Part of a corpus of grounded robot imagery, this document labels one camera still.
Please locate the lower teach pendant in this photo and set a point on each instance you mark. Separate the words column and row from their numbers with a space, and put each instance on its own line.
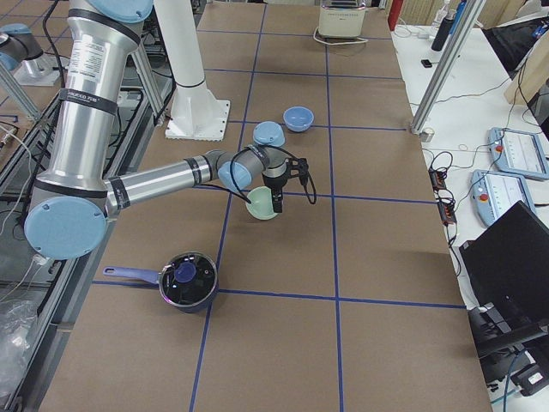
column 494, row 193

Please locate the teach pendant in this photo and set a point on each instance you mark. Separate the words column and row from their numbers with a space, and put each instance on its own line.
column 517, row 151
column 494, row 193

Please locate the white toaster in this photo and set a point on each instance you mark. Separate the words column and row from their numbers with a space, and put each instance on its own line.
column 341, row 19

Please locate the blue bowl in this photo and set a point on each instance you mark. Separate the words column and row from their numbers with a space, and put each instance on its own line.
column 298, row 118

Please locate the clear plastic bag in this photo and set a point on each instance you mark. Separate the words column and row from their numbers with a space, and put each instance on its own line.
column 18, row 332

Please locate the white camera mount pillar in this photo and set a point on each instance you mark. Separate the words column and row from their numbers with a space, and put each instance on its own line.
column 195, row 113

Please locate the black laptop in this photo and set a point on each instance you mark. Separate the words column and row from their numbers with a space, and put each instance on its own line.
column 508, row 265

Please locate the black water bottle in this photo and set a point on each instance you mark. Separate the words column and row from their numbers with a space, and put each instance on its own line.
column 443, row 32

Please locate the black monitor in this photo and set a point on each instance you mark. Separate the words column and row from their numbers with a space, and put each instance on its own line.
column 512, row 43

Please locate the grey robot arm background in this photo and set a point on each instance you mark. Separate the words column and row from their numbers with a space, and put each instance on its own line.
column 17, row 45

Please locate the upper teach pendant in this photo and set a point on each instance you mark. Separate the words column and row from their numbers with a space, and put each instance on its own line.
column 517, row 151

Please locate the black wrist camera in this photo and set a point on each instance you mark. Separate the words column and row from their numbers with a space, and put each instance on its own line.
column 298, row 168

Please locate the blue saucepan with glass lid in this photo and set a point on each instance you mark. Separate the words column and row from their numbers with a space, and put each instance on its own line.
column 189, row 281

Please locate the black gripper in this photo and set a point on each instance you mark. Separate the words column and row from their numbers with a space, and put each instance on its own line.
column 274, row 184

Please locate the green bowl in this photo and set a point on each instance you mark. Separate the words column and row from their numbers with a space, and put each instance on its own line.
column 260, row 205

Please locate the aluminium frame post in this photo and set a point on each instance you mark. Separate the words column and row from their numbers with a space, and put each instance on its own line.
column 465, row 18

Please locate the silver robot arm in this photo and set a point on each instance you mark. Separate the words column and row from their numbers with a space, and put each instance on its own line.
column 72, row 201

